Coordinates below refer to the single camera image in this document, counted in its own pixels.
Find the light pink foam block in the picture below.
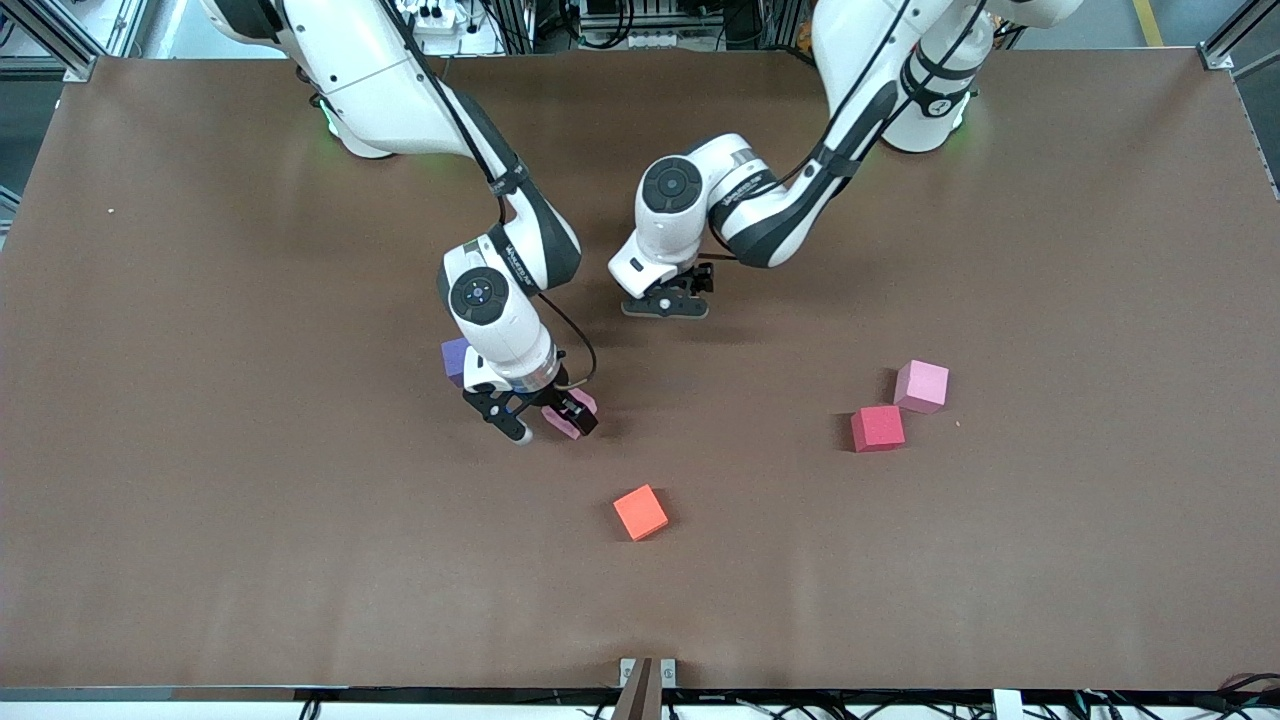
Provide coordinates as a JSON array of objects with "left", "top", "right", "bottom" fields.
[
  {"left": 893, "top": 360, "right": 951, "bottom": 415},
  {"left": 545, "top": 388, "right": 601, "bottom": 442}
]

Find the red foam block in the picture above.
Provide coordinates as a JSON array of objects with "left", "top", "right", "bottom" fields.
[{"left": 850, "top": 405, "right": 907, "bottom": 454}]

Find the orange foam block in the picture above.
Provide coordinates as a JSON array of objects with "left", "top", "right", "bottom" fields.
[{"left": 612, "top": 484, "right": 670, "bottom": 543}]

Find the grey electronics rack unit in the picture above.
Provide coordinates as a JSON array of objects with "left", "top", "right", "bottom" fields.
[{"left": 578, "top": 0, "right": 725, "bottom": 51}]

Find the white power strip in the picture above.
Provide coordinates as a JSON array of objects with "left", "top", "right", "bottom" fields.
[{"left": 400, "top": 0, "right": 467, "bottom": 33}]

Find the metal table edge bracket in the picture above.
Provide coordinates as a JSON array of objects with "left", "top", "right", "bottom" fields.
[{"left": 619, "top": 657, "right": 677, "bottom": 691}]

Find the brown camera pole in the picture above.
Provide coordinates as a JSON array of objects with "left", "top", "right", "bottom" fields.
[{"left": 610, "top": 657, "right": 654, "bottom": 720}]

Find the aluminium frame profile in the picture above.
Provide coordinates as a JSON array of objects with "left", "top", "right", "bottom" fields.
[
  {"left": 0, "top": 0, "right": 151, "bottom": 83},
  {"left": 1200, "top": 0, "right": 1280, "bottom": 76}
]

